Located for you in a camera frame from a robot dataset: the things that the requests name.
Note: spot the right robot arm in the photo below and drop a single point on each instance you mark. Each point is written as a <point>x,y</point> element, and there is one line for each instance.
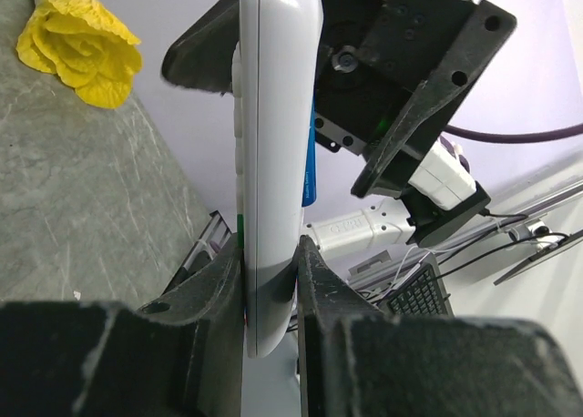
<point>411,219</point>

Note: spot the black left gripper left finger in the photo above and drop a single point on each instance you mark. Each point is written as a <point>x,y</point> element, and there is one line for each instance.
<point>180,355</point>

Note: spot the black keyboard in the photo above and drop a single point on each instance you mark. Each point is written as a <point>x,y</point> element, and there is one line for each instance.
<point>421,293</point>

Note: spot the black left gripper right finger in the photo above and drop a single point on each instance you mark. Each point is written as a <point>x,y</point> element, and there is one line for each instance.
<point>357,361</point>

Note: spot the blue battery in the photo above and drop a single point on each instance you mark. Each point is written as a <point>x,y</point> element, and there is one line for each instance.
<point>309,193</point>

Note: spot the white remote with orange button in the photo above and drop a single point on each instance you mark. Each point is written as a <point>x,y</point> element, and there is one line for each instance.
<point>273,72</point>

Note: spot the aluminium table frame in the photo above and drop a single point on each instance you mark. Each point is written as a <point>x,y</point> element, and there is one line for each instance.
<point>210,242</point>

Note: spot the yellow toy cabbage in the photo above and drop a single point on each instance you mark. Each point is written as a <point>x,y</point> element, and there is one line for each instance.
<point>86,46</point>

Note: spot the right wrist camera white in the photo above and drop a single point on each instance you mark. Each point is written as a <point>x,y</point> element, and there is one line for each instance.
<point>443,175</point>

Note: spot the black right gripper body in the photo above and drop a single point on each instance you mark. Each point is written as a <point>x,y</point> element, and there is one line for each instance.
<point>374,54</point>

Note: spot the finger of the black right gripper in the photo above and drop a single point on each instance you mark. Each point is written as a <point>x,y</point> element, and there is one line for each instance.
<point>201,57</point>
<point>393,160</point>

